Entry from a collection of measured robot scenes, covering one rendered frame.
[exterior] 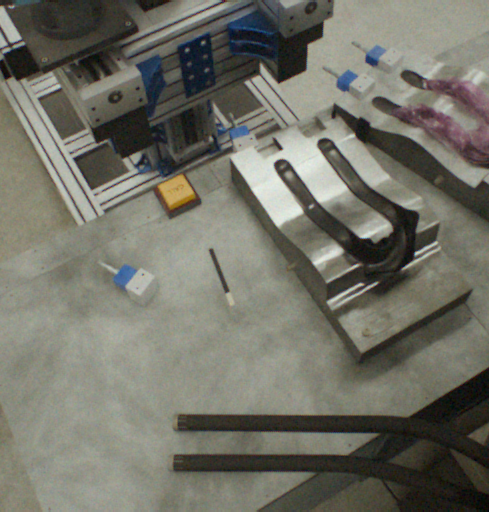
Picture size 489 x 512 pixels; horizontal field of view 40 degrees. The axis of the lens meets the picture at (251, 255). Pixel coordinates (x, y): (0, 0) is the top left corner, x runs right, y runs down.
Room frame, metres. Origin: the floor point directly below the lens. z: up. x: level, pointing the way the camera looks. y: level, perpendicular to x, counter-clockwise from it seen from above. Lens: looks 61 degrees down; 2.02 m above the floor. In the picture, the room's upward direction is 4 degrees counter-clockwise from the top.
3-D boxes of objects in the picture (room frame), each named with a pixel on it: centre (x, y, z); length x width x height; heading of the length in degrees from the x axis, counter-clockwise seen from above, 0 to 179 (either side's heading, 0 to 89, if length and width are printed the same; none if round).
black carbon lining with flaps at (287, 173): (0.72, -0.20, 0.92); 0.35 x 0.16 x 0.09; 26
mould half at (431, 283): (0.70, -0.20, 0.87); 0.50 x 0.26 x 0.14; 26
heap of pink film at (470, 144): (0.94, -0.47, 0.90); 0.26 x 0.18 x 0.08; 43
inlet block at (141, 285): (0.63, 0.26, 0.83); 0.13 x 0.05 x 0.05; 54
